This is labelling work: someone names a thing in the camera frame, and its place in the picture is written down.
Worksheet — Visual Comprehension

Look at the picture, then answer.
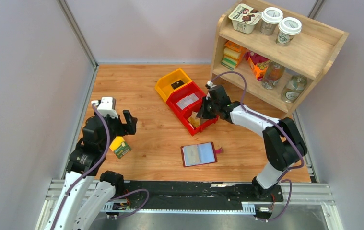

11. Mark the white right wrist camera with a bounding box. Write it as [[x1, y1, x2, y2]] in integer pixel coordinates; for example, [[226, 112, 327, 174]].
[[205, 80, 216, 90]]

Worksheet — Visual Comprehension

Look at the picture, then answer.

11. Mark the glass bottle right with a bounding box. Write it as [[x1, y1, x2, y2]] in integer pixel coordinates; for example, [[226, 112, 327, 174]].
[[281, 74, 308, 103]]

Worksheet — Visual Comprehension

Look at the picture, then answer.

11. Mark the red plastic bin front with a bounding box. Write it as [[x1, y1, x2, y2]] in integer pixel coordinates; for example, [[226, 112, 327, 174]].
[[180, 99, 219, 136]]

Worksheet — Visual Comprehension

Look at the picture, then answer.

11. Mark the red plastic bin middle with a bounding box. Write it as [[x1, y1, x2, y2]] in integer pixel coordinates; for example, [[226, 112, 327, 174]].
[[166, 82, 205, 119]]

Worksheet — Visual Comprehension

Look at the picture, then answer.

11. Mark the orange snack bag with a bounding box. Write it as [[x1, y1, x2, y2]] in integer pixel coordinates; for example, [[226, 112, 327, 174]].
[[245, 51, 271, 81]]

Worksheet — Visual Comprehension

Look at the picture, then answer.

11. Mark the paper coffee cup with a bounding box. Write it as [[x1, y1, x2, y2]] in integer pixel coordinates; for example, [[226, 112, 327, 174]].
[[260, 7, 283, 36], [275, 17, 302, 46]]

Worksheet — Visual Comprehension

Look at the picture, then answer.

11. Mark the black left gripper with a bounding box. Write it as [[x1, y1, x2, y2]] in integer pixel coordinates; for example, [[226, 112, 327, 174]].
[[100, 109, 138, 150]]

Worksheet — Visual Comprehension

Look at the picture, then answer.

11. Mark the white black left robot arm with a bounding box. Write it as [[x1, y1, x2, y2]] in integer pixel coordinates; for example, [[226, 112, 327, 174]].
[[44, 110, 138, 230]]

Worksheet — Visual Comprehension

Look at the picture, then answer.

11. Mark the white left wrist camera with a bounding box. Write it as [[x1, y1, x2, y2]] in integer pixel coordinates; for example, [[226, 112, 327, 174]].
[[91, 96, 119, 119]]

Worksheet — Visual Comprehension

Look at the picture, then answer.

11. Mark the red leather card holder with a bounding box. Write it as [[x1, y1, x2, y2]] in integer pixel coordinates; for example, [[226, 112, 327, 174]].
[[180, 142, 224, 167]]

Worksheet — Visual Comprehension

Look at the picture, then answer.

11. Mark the paper coffee cup right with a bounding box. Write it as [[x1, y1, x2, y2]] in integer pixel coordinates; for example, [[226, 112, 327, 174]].
[[275, 17, 302, 46]]

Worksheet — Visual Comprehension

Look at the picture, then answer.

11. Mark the white card in bin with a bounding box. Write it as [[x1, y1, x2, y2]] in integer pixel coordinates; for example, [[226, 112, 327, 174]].
[[176, 93, 199, 110]]

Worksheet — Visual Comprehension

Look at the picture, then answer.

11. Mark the glass bottle left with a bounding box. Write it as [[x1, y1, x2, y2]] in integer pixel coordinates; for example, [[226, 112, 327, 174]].
[[261, 62, 286, 90]]

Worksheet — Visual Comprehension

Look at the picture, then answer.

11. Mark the stack of sponges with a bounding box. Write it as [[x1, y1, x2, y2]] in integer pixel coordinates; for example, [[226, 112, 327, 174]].
[[221, 41, 247, 70]]

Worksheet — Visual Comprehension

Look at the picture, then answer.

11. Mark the black card in bin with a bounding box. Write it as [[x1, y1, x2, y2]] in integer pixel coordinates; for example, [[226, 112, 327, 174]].
[[171, 80, 185, 90]]

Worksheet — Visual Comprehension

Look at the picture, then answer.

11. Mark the Chobani yogurt cup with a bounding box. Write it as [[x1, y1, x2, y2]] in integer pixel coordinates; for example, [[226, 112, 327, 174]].
[[228, 3, 262, 34]]

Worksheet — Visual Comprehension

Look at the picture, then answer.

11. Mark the red plastic bin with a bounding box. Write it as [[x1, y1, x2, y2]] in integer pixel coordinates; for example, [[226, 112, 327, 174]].
[[180, 99, 219, 136], [166, 82, 205, 119]]

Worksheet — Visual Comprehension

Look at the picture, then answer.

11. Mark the orange green snack box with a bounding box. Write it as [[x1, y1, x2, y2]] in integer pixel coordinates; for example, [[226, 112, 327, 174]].
[[109, 137, 131, 159]]

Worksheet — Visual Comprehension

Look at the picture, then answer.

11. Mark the paper coffee cup left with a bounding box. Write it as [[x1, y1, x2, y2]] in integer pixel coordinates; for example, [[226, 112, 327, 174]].
[[260, 7, 283, 36]]

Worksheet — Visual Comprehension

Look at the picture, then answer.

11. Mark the yellow plastic bin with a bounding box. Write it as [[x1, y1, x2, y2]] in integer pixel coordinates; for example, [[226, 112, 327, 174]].
[[154, 68, 193, 102]]

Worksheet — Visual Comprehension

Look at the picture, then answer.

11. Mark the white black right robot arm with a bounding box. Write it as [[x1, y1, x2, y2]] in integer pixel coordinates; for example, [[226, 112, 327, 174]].
[[197, 82, 307, 201]]

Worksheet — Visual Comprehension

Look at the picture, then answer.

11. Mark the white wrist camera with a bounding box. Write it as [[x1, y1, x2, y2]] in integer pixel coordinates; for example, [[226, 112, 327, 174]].
[[91, 96, 119, 119], [205, 80, 216, 90]]

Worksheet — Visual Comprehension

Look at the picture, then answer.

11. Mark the wooden shelf unit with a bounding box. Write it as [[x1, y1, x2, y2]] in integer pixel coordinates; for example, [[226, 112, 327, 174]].
[[210, 0, 349, 116]]

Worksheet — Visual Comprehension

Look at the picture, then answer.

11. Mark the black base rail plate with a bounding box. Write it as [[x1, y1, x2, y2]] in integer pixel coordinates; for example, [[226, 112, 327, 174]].
[[115, 181, 284, 210]]

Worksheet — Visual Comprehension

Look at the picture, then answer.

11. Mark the glass bottle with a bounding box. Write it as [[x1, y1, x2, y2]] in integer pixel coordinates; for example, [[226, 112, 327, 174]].
[[261, 62, 286, 90], [281, 74, 308, 103]]

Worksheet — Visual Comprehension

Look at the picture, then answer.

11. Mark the gold card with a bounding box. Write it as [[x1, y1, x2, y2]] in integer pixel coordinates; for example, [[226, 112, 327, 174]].
[[184, 147, 200, 165], [188, 111, 201, 128]]

